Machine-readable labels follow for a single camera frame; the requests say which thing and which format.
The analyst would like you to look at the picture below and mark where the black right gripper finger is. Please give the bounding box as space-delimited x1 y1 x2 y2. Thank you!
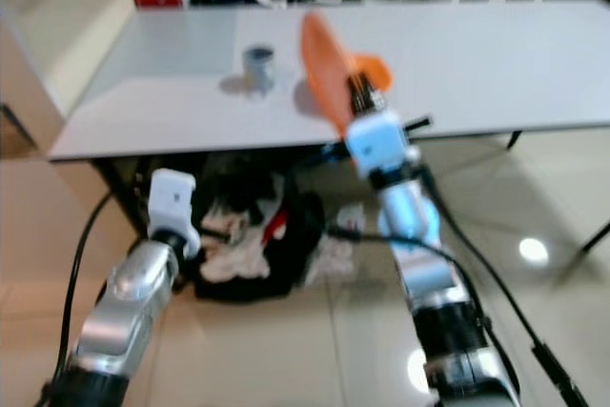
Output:
349 71 384 108

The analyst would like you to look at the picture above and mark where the orange plastic plate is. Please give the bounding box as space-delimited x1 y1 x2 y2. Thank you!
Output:
298 11 373 141

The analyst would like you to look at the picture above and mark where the orange plastic bowl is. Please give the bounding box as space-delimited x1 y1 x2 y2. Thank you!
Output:
353 52 394 93

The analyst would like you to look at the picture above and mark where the beige crumpled cloth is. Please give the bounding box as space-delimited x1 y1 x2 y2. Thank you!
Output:
200 235 282 284

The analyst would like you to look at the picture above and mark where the red cloth piece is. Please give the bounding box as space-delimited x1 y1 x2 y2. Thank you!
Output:
262 207 292 241

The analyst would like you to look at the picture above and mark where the grey ceramic mug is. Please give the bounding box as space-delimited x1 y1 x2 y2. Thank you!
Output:
241 45 277 98

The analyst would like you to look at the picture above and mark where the white printed cloth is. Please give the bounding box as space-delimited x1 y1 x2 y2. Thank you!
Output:
310 202 373 284

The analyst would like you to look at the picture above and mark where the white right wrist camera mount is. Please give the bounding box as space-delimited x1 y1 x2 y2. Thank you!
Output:
345 110 418 179

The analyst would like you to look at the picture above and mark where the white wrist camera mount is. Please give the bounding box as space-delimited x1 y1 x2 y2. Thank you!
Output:
345 110 418 179
148 169 201 257

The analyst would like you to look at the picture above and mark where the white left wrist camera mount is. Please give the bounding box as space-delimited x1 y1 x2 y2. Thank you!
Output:
148 169 201 257

